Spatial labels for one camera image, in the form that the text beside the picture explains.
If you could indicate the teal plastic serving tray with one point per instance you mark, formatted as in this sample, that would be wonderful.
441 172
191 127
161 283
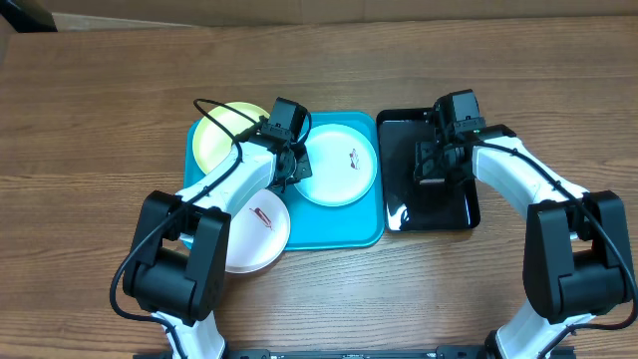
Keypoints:
314 226

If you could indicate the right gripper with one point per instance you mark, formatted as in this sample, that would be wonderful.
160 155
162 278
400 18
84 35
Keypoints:
430 167

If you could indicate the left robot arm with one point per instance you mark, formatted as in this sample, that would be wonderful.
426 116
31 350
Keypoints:
176 265

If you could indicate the green scrubbing sponge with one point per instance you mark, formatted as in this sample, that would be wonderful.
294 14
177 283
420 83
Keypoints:
431 181

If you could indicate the yellow-green round plate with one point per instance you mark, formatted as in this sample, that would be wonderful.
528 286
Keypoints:
210 144

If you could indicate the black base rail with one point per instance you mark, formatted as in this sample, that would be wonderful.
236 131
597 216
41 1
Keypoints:
442 352

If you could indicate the dark object top-left corner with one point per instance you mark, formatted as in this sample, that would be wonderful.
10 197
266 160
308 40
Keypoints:
28 16

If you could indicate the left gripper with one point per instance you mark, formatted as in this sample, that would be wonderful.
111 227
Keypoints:
302 166

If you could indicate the black rectangular tray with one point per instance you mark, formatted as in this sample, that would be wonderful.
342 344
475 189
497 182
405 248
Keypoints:
409 205

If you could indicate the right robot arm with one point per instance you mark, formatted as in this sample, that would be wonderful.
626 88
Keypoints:
577 261

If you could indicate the white pink round plate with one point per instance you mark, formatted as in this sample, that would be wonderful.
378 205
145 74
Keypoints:
258 233

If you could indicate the light blue round plate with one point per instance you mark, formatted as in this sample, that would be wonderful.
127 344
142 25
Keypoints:
343 164

